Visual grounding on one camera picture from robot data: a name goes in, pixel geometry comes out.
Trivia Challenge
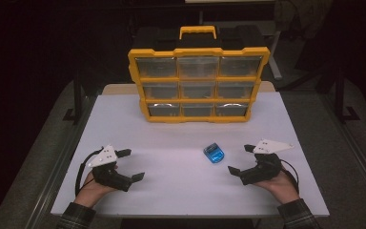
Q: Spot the person's left hand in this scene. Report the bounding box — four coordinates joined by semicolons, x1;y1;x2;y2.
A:
73;171;119;210

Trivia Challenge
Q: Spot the white stand leg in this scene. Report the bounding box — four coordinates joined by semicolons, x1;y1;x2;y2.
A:
268;30;283;80

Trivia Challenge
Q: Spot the right hand-held gripper cable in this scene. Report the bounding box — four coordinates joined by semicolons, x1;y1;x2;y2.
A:
279;158;300;195

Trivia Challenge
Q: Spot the black metal stand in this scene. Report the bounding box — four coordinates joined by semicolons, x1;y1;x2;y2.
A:
62;71;85;126
335;68;361;125

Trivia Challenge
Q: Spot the clear plastic drawer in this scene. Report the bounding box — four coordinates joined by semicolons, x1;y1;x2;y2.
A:
176;56;220;80

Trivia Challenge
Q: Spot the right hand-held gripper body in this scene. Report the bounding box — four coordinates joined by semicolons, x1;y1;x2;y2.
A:
239;138;295;186

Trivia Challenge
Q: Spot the hand-held gripper cable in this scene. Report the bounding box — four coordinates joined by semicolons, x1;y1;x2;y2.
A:
74;146;105;197
279;158;300;195

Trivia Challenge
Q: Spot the aluminium rail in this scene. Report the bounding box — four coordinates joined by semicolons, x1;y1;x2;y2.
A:
317;94;366;204
25;94;101;229

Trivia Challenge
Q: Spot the person's right hand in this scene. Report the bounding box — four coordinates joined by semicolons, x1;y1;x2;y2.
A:
254;171;300;205

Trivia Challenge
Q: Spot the left hand-held gripper cable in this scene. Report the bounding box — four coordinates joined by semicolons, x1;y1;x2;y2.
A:
74;146;105;197

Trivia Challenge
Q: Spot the set of clear drawers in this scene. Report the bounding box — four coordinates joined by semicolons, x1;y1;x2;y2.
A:
134;55;264;117

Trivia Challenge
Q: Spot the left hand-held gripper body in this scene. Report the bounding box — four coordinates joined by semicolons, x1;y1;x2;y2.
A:
88;144;133;193

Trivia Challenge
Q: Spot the small blue plastic box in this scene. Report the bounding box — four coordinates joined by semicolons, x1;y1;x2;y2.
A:
202;142;226;165

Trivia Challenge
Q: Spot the yellow and black organizer cabinet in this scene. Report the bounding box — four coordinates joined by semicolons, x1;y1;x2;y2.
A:
127;25;272;124

